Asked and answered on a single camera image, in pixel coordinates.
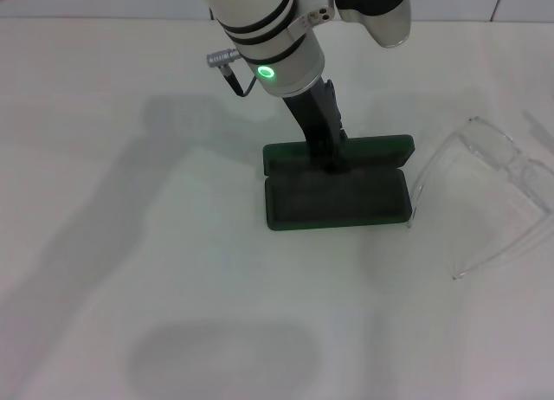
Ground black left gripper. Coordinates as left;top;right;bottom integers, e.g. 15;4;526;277
283;79;352;176

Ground green glasses case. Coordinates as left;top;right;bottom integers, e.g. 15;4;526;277
262;134;416;232

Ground clear transparent glasses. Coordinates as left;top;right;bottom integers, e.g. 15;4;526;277
409;115;554;281

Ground left wrist connector cable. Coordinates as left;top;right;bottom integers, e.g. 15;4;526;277
206;48;260;98

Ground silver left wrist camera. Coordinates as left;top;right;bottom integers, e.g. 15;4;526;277
298;0;412;49

